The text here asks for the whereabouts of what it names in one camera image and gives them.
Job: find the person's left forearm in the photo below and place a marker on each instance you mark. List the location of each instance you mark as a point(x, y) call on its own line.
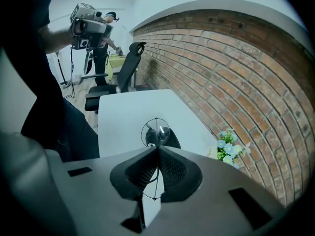
point(56, 38)

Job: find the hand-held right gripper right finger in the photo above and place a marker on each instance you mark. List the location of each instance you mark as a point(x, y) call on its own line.
point(180, 178)

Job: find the potted artificial flowers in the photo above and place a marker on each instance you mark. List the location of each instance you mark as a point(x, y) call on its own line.
point(229, 149)

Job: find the person's black shirt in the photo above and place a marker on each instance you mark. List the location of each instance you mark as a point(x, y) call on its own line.
point(27, 65)

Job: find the black office chair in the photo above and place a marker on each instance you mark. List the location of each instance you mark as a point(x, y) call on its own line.
point(125, 70)

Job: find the yellow-green cloth table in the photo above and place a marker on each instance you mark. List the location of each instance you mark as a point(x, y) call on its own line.
point(115, 64)

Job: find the person's dark trousers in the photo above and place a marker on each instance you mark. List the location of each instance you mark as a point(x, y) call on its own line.
point(73, 131)

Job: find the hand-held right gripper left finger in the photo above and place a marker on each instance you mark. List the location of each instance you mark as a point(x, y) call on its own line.
point(136, 177)

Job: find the clear water bottle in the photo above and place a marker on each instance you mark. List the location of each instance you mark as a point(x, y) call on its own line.
point(118, 90)

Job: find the black floor stand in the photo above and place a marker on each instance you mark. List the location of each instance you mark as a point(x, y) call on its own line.
point(62, 70)

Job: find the person's left hand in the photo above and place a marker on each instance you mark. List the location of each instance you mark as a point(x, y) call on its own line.
point(79, 27)

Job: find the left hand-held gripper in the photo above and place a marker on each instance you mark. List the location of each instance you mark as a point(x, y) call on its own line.
point(94, 32)

